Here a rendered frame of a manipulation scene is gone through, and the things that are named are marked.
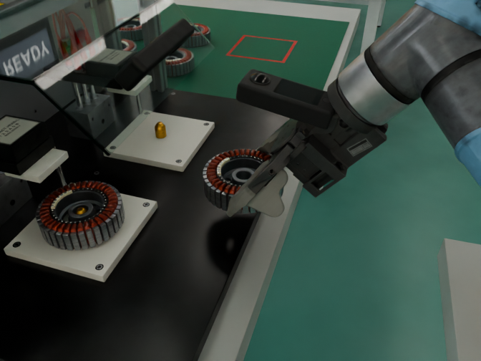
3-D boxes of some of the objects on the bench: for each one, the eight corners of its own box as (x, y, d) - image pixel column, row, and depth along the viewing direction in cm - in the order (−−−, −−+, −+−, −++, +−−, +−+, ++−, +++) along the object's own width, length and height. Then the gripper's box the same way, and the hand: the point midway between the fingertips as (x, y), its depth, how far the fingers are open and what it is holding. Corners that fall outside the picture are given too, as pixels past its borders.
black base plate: (301, 118, 92) (303, 108, 91) (169, 427, 44) (167, 417, 43) (103, 87, 104) (101, 77, 102) (-174, 305, 56) (-184, 294, 54)
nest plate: (157, 207, 67) (157, 200, 66) (104, 282, 56) (102, 276, 55) (72, 188, 71) (70, 181, 70) (6, 255, 59) (2, 248, 59)
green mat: (349, 22, 139) (349, 21, 139) (313, 115, 93) (313, 114, 93) (88, -4, 162) (88, -5, 162) (-44, 59, 116) (-45, 59, 116)
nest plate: (215, 127, 85) (214, 122, 84) (182, 172, 74) (182, 166, 73) (144, 115, 89) (143, 109, 88) (104, 156, 77) (102, 150, 77)
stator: (140, 208, 65) (137, 188, 62) (92, 263, 57) (86, 242, 54) (77, 190, 68) (72, 170, 66) (23, 238, 60) (15, 218, 58)
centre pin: (168, 133, 81) (167, 120, 79) (163, 139, 80) (162, 126, 78) (158, 132, 82) (157, 119, 80) (154, 137, 80) (152, 124, 78)
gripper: (384, 177, 44) (259, 258, 57) (393, 95, 58) (290, 175, 71) (321, 119, 42) (207, 217, 55) (346, 49, 56) (250, 140, 69)
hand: (240, 180), depth 62 cm, fingers closed on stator, 13 cm apart
